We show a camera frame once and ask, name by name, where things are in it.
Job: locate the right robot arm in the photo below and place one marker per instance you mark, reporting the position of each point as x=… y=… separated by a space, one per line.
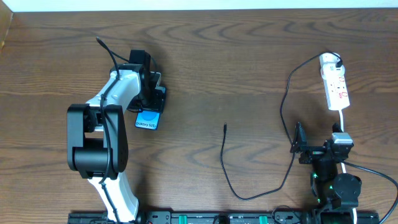
x=337 y=193

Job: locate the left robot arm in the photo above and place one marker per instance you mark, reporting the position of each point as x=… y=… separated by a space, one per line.
x=97 y=146

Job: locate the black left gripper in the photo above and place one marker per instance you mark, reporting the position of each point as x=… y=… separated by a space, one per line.
x=158 y=99

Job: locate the white power strip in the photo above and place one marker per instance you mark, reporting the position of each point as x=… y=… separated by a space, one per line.
x=336 y=93

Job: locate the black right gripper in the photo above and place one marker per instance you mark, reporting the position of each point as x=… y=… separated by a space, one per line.
x=315 y=149

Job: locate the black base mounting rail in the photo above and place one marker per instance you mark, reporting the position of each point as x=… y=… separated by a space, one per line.
x=279 y=216

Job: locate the blue Samsung Galaxy smartphone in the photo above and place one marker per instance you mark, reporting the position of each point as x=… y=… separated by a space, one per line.
x=147 y=120

